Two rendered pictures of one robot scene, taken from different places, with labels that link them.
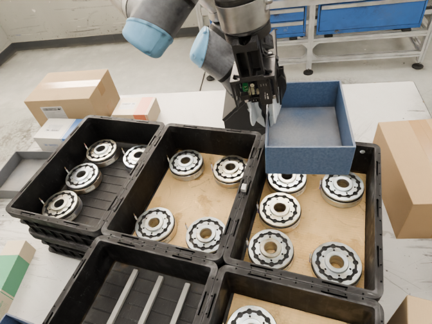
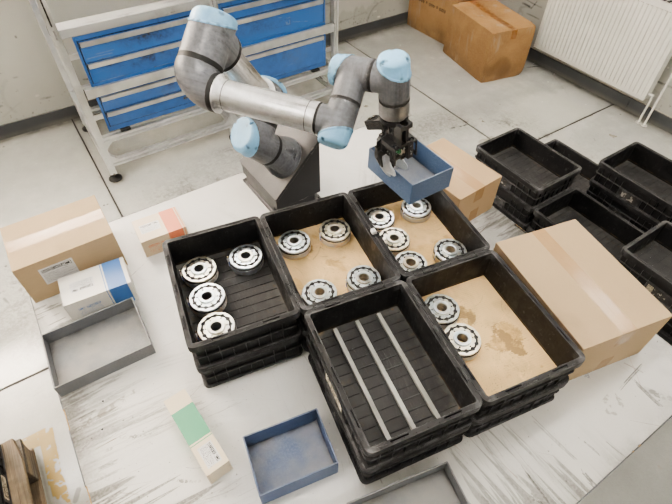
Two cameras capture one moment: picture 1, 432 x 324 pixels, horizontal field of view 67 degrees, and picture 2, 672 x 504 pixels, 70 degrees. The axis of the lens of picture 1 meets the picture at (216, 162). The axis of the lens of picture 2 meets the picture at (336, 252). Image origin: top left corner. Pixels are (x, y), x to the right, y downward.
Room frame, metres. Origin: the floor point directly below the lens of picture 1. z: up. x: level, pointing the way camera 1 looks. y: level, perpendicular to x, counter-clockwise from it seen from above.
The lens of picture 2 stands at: (-0.09, 0.80, 1.98)
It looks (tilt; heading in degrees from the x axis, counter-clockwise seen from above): 48 degrees down; 310
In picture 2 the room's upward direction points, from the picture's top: 1 degrees clockwise
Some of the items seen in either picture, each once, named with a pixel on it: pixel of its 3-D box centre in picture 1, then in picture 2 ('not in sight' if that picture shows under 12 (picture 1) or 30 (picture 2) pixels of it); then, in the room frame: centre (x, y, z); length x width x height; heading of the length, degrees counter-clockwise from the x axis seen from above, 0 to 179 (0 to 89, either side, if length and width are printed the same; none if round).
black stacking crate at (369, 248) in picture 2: (192, 193); (326, 258); (0.56, 0.08, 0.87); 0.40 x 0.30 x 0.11; 154
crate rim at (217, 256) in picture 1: (188, 180); (326, 247); (0.56, 0.08, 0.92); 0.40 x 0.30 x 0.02; 154
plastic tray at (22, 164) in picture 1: (34, 174); (98, 343); (0.93, 0.68, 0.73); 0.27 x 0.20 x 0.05; 72
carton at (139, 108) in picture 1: (137, 112); (161, 231); (1.17, 0.29, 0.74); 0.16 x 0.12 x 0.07; 72
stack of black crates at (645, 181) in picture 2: not in sight; (633, 208); (-0.07, -1.48, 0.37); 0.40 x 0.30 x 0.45; 164
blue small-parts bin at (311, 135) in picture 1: (305, 125); (409, 167); (0.47, -0.19, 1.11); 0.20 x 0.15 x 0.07; 164
